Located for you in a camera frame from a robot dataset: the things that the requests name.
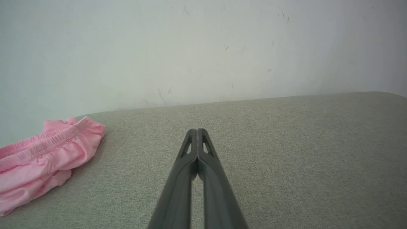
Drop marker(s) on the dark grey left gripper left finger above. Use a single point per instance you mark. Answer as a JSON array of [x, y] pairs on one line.
[[178, 190]]

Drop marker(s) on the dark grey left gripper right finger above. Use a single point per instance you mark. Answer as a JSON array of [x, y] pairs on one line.
[[219, 197]]

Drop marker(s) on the pink fabric shorts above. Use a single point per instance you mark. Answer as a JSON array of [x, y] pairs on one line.
[[41, 162]]

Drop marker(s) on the grey fabric sofa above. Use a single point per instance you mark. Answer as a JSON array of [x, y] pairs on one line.
[[302, 159]]

